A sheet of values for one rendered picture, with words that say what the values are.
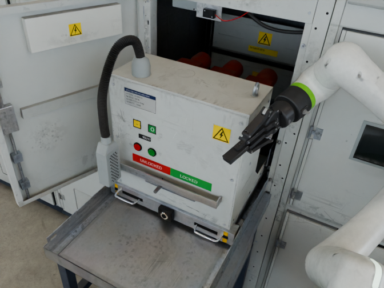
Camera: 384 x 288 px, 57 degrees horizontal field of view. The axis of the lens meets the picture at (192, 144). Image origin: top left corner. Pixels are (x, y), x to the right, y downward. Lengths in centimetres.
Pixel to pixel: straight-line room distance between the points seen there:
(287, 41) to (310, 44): 68
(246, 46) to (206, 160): 99
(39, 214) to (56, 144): 127
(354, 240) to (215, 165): 45
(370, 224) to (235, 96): 54
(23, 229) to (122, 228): 136
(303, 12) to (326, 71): 28
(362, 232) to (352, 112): 39
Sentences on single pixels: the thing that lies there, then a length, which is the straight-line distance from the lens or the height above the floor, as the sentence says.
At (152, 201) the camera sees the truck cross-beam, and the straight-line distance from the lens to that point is 138.
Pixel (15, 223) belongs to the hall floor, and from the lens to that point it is 272.
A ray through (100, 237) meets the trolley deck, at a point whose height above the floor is 85.
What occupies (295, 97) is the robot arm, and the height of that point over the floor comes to 144.
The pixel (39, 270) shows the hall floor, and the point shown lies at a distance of 241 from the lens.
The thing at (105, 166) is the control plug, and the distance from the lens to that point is 125.
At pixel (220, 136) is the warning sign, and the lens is 106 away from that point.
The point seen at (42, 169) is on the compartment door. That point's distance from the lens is 154.
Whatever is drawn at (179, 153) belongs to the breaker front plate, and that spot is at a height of 118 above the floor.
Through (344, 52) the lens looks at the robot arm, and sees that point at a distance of 99.
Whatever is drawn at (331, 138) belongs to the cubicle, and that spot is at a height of 121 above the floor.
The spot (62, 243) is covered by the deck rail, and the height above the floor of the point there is 85.
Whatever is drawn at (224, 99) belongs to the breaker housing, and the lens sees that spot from 106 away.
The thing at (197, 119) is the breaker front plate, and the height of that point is 133.
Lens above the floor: 189
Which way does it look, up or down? 35 degrees down
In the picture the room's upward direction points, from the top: 4 degrees clockwise
